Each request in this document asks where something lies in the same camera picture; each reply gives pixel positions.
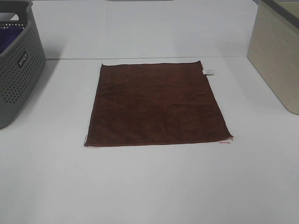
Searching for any brown microfiber towel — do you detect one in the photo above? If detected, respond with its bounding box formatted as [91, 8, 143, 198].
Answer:
[85, 61, 231, 147]

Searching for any beige plastic bin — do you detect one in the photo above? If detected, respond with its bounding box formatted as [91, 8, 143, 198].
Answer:
[247, 0, 299, 114]

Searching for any purple cloth in basket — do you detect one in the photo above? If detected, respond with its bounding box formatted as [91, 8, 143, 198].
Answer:
[0, 26, 23, 53]

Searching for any grey perforated plastic basket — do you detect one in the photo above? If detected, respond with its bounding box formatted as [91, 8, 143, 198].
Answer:
[0, 0, 46, 128]

